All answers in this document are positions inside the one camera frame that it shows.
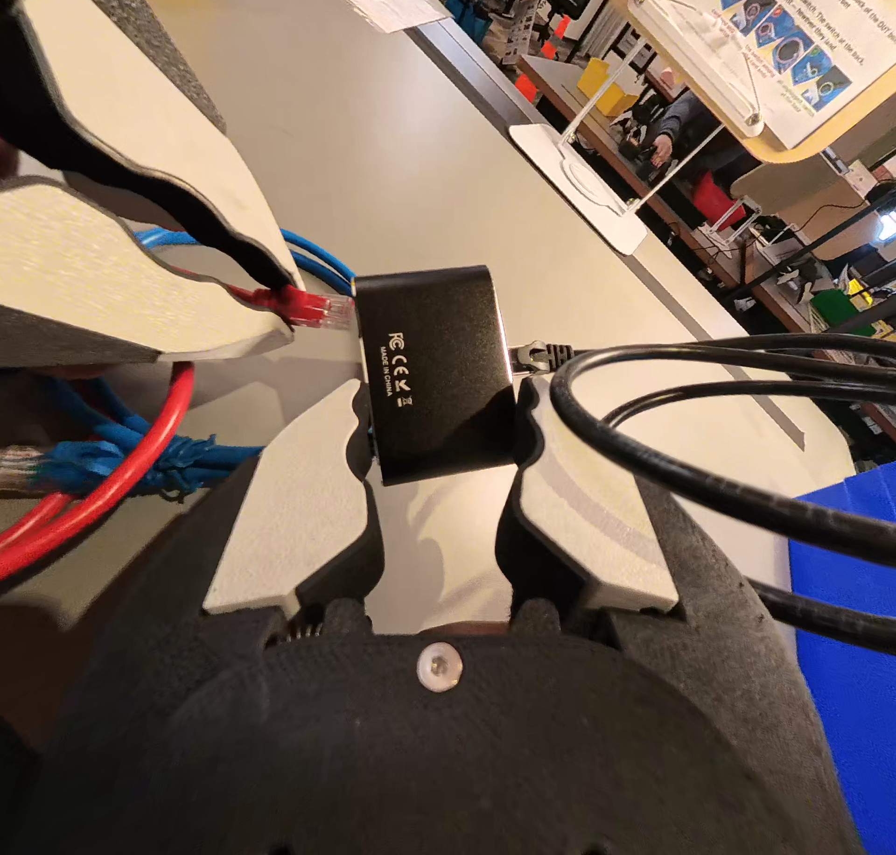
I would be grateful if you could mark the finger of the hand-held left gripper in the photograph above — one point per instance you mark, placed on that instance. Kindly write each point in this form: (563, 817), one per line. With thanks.
(140, 120)
(91, 274)

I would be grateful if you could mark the red plastic bin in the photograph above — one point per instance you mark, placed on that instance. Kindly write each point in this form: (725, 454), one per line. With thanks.
(714, 200)

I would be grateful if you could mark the long wooden table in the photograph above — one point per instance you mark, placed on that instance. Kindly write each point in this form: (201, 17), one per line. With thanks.
(556, 78)

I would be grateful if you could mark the teal bag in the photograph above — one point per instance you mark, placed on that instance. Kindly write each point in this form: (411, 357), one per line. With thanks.
(469, 18)

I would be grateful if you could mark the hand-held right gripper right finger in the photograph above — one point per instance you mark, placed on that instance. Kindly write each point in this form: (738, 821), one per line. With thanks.
(595, 540)

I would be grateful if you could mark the black ethernet adapter box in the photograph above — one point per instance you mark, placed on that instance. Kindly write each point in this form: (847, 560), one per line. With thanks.
(434, 372)

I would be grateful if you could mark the printed instruction sheet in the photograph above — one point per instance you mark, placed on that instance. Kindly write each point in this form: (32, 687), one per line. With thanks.
(784, 36)

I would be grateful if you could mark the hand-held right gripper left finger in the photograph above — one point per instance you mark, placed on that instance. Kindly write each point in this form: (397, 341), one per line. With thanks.
(294, 512)

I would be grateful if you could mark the clear acrylic sign stand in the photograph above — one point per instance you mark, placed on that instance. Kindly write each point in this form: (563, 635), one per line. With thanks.
(581, 169)

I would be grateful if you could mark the large blue plastic bin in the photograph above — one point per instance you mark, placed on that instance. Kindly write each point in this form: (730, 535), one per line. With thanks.
(847, 624)

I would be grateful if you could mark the yellow plastic bin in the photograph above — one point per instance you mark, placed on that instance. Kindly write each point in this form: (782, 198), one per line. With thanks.
(602, 85)

